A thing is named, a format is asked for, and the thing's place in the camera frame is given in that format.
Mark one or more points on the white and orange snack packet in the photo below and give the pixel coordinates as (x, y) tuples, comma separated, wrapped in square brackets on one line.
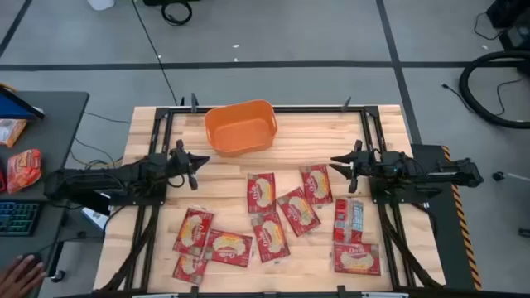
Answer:
[(10, 132)]

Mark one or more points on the laptop with blue screen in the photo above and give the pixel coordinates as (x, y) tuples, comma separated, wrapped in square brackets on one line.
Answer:
[(12, 107)]

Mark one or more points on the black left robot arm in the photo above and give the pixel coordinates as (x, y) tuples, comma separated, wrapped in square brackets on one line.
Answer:
[(103, 180)]

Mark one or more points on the black hazard-striped side platform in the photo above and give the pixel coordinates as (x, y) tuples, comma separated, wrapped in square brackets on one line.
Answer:
[(443, 232)]

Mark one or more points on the black frame clamp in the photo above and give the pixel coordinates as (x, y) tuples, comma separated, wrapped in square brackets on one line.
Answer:
[(194, 103), (346, 105)]

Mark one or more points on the black backlit keyboard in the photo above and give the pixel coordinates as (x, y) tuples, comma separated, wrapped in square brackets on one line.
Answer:
[(18, 219)]

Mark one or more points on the black equipment base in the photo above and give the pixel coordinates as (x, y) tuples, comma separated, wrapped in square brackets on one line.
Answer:
[(153, 2)]

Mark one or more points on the orange chips bag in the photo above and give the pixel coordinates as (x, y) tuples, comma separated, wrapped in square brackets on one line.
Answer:
[(25, 169)]

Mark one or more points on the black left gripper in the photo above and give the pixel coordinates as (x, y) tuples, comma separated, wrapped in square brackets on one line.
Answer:
[(180, 163)]

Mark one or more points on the person's hand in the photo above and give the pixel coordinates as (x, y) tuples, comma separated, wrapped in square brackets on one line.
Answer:
[(16, 281)]

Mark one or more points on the black equipment box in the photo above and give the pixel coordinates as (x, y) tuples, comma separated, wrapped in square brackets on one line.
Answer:
[(509, 12)]

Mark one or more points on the white paper box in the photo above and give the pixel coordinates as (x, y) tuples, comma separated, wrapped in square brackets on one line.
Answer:
[(93, 217)]

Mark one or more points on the black desk caster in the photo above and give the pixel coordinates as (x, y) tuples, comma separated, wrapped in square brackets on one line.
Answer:
[(58, 276)]

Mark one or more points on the black device with screen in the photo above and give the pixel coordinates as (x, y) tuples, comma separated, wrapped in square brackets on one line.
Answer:
[(517, 39)]

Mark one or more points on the orange plastic basket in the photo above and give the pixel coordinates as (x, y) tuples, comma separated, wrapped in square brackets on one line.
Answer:
[(240, 136)]

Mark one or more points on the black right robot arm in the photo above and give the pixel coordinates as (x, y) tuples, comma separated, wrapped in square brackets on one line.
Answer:
[(435, 174)]

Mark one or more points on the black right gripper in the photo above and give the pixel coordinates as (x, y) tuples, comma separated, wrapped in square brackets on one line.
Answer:
[(366, 163)]

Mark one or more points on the grey desk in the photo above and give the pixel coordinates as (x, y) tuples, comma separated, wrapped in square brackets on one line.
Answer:
[(54, 136)]

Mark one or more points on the black caster with white rod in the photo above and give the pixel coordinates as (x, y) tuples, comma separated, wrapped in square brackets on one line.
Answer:
[(498, 176)]

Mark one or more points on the black control box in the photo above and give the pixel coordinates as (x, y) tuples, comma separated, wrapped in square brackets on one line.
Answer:
[(97, 203)]

